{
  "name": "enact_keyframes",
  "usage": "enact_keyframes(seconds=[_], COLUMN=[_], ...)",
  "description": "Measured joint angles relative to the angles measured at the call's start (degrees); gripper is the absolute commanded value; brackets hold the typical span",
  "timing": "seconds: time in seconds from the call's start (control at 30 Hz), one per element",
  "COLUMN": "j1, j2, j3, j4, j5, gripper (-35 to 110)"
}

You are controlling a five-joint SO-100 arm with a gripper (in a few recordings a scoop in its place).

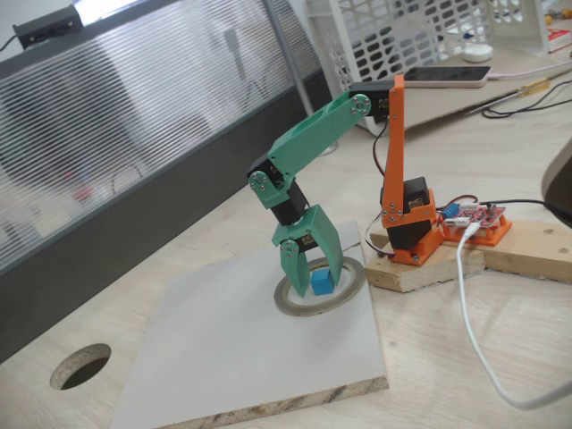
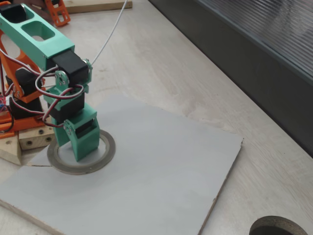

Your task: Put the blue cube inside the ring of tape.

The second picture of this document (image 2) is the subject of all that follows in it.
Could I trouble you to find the grey ring of tape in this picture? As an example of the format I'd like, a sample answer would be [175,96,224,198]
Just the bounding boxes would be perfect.
[46,129,116,175]

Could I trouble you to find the white laminated board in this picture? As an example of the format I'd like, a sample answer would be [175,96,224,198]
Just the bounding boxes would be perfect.
[0,95,245,235]

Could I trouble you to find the white USB cable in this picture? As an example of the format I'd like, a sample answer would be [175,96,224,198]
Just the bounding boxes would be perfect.
[91,0,128,65]

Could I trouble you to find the orange leader arm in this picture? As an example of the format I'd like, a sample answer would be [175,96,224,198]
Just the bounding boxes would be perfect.
[45,0,71,27]

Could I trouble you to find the red white black servo wires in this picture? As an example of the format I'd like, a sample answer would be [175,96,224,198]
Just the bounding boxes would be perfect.
[0,46,90,129]

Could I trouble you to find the orange circuit board mount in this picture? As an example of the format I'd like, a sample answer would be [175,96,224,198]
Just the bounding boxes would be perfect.
[0,117,15,140]

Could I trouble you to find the red controller circuit board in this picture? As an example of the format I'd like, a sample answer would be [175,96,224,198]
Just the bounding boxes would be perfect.
[0,95,8,115]

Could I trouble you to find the triangular wooden wedge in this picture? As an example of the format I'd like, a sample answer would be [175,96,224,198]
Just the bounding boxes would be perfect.
[0,134,22,166]

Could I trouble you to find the ribbed glass desk partition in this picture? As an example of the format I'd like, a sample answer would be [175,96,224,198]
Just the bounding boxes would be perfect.
[148,0,313,159]

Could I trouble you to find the pale wooden base block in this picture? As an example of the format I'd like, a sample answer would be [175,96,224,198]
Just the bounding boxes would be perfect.
[18,123,56,151]

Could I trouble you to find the wooden plank under leader arm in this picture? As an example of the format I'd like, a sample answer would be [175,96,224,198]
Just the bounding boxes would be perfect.
[65,0,133,14]

